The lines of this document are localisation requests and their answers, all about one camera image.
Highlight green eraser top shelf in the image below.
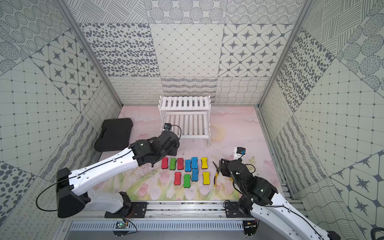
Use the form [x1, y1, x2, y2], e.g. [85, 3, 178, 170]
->
[169, 158, 177, 171]

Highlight red eraser shelf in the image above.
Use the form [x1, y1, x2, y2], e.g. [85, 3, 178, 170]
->
[174, 172, 182, 186]
[177, 158, 184, 170]
[161, 157, 169, 170]

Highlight white wooden two-tier shelf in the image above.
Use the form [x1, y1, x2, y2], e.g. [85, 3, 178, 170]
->
[159, 96, 212, 145]

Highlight yellow eraser top shelf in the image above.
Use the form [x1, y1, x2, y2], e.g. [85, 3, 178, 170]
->
[201, 157, 208, 170]

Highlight red eraser top shelf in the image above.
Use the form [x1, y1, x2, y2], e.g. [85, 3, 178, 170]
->
[161, 157, 169, 170]
[177, 158, 184, 170]

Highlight black plastic tool case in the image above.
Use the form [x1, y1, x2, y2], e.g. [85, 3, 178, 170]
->
[94, 118, 133, 152]

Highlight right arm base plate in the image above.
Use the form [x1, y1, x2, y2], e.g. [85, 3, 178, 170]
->
[223, 200, 253, 218]

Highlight blue eraser top shelf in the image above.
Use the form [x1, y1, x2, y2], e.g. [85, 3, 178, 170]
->
[191, 157, 199, 169]
[185, 160, 192, 172]

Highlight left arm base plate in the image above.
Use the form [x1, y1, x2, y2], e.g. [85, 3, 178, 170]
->
[104, 202, 148, 219]

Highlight white cable duct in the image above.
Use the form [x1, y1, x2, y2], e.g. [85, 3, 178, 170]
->
[70, 220, 243, 231]

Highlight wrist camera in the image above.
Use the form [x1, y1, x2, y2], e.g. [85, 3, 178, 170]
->
[164, 123, 173, 131]
[234, 147, 246, 160]

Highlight blue eraser shelf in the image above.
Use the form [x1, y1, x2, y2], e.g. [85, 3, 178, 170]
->
[191, 169, 199, 182]
[185, 160, 192, 172]
[191, 157, 199, 169]

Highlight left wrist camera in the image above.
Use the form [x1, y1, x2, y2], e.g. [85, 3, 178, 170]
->
[164, 123, 173, 131]

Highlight green eraser shelf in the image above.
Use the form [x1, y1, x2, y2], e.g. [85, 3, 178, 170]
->
[169, 158, 177, 171]
[183, 174, 191, 188]

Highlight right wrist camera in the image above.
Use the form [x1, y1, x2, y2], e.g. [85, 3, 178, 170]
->
[234, 147, 246, 160]

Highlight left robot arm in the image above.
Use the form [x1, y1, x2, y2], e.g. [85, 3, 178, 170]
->
[53, 130, 181, 219]

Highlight yellow handled pliers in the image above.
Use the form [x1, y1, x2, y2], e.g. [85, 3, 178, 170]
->
[213, 162, 221, 188]

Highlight aluminium mounting rail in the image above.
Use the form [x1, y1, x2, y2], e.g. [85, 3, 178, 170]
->
[64, 199, 310, 221]

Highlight yellow eraser shelf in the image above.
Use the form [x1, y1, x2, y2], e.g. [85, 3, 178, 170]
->
[203, 172, 210, 186]
[201, 157, 208, 170]

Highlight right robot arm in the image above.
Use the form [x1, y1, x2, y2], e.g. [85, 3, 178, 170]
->
[219, 159, 341, 240]

